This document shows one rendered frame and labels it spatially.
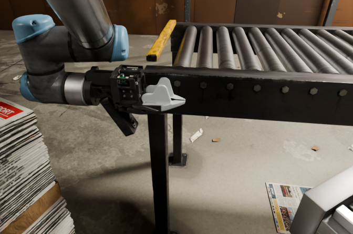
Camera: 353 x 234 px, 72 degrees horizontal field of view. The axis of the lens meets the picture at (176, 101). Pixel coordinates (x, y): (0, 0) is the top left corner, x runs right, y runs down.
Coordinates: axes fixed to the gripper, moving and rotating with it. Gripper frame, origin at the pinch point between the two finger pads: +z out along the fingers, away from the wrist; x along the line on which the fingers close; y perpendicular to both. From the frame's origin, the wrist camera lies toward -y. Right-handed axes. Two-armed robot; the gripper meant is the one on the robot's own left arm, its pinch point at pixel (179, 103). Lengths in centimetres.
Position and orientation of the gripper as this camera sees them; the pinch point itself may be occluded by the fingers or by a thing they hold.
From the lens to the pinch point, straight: 53.9
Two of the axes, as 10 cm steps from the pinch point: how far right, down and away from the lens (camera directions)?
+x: 1.3, -5.1, 8.5
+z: 9.9, 0.7, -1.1
